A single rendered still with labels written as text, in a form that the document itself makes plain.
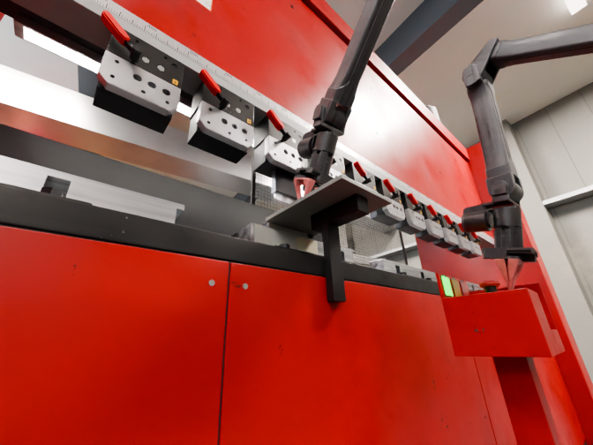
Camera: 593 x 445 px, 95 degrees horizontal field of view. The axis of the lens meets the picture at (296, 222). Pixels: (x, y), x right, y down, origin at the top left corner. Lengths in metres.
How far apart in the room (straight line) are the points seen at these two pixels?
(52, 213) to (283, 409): 0.43
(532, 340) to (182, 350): 0.60
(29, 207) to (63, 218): 0.03
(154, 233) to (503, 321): 0.65
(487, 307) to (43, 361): 0.71
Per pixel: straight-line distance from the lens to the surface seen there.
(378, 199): 0.65
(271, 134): 0.85
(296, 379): 0.54
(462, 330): 0.72
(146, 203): 0.59
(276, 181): 0.81
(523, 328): 0.69
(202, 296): 0.45
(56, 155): 1.21
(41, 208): 0.44
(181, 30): 0.91
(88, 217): 0.44
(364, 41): 0.78
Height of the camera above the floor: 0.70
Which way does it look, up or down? 23 degrees up
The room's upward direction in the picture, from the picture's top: 2 degrees counter-clockwise
